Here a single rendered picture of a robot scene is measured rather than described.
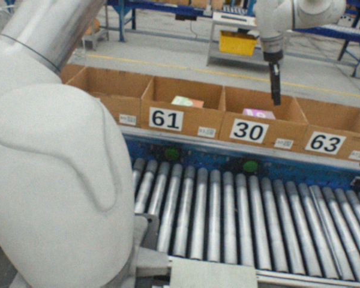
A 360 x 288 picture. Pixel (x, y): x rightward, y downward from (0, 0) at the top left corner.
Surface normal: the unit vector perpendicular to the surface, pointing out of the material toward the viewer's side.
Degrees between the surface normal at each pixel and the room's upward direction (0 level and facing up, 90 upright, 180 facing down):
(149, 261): 8
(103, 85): 90
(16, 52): 32
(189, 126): 91
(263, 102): 90
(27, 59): 40
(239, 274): 0
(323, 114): 89
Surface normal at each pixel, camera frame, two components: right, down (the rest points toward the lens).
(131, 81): -0.13, 0.59
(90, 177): 0.75, 0.13
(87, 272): 0.51, 0.57
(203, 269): 0.10, -0.78
